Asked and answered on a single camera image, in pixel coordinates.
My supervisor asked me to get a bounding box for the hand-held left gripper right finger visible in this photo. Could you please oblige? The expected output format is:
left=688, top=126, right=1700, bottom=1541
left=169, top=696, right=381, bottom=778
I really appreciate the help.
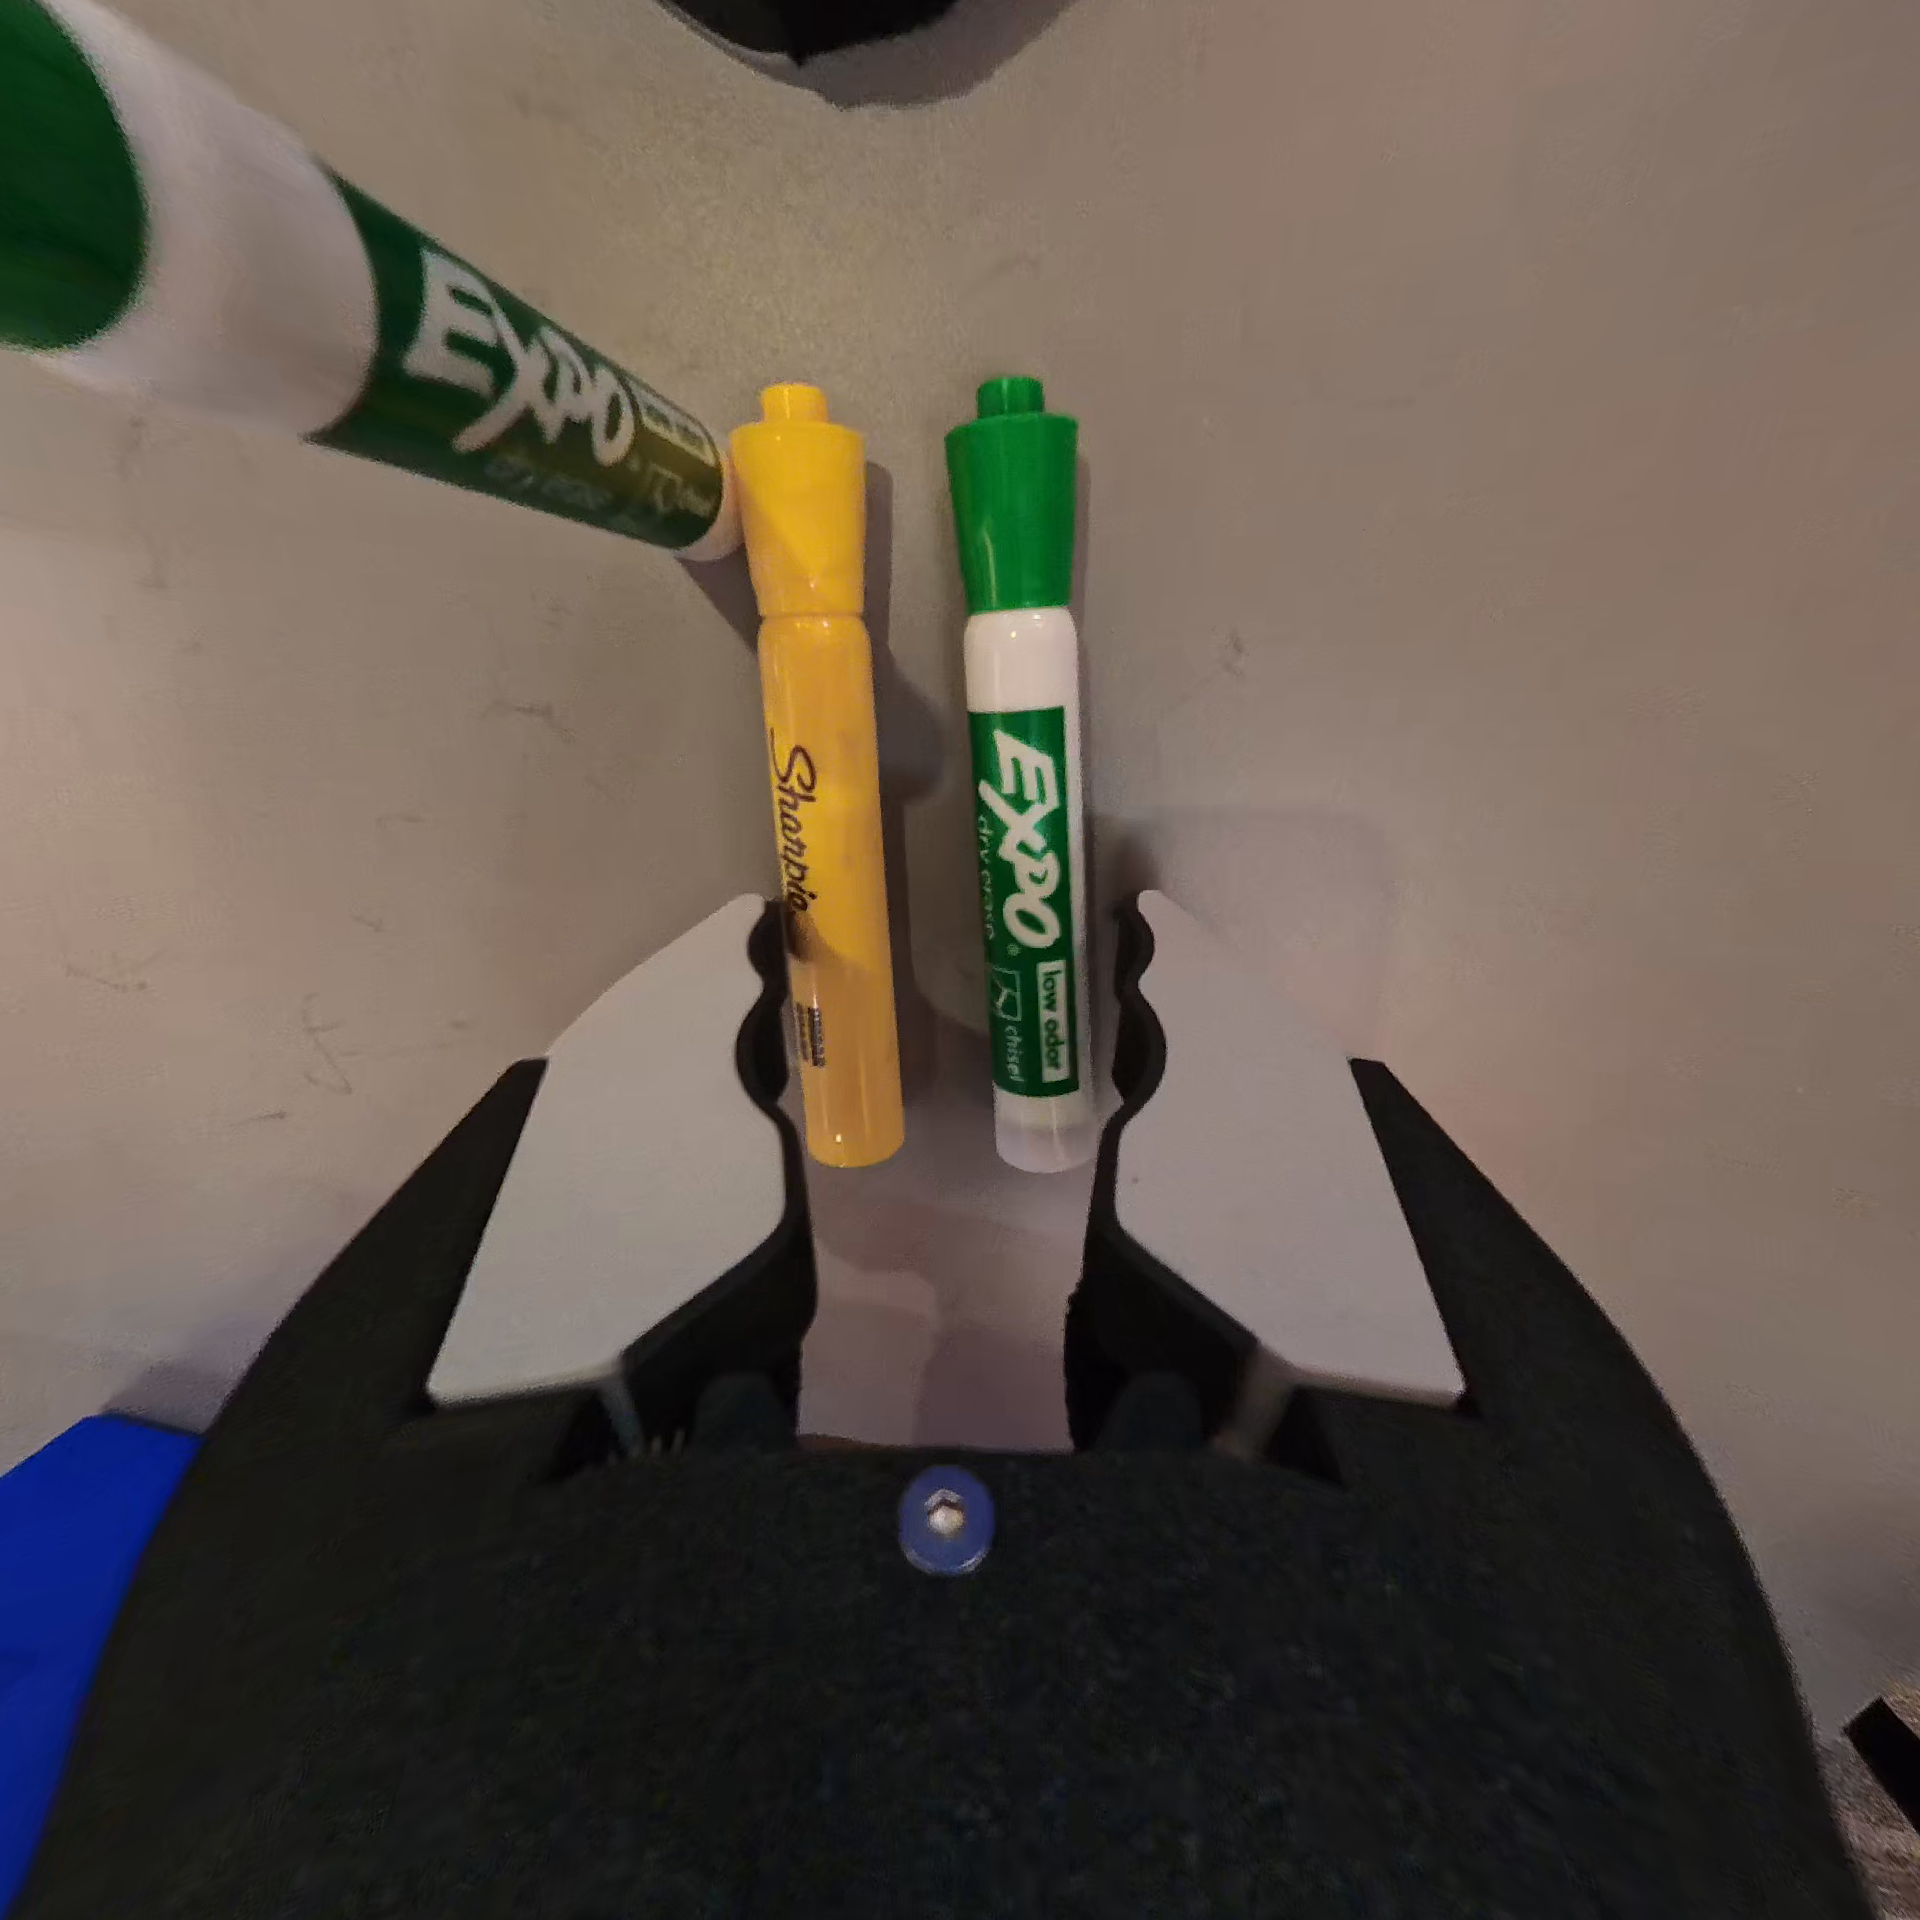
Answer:
left=1066, top=889, right=1468, bottom=1456

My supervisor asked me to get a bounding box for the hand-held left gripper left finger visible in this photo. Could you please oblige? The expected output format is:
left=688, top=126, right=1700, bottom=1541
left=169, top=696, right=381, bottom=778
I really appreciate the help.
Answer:
left=428, top=892, right=819, bottom=1449

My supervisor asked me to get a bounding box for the yellow highlighter marker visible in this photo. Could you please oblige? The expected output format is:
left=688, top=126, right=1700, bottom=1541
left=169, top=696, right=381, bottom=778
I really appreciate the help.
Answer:
left=729, top=381, right=906, bottom=1167

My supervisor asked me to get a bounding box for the green dry erase marker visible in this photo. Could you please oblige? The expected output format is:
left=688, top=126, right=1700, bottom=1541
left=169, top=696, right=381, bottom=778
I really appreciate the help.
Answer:
left=0, top=0, right=748, bottom=564
left=944, top=375, right=1086, bottom=1174

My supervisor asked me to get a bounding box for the blue plastic bin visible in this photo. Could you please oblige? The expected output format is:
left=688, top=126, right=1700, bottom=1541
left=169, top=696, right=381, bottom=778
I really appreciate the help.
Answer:
left=0, top=1413, right=204, bottom=1862

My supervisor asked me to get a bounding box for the grey desk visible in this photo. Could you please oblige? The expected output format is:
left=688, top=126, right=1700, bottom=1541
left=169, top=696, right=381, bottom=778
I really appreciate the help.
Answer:
left=0, top=0, right=1920, bottom=1770

